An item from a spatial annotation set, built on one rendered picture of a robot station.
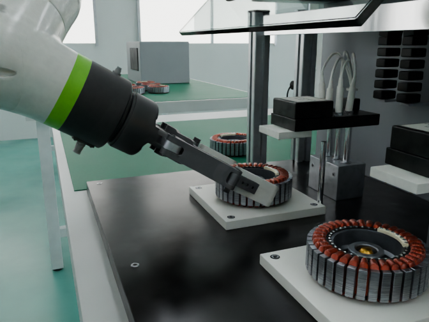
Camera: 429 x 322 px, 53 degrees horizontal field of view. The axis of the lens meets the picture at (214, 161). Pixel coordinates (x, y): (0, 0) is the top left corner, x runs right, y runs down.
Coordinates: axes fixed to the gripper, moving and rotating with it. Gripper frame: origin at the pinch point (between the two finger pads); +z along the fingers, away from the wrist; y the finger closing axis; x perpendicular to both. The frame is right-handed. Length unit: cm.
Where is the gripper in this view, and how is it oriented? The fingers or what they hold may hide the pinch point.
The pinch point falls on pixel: (244, 179)
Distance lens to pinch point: 63.0
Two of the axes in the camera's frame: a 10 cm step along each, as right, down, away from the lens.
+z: 8.1, 4.0, 4.3
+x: 4.7, -8.8, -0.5
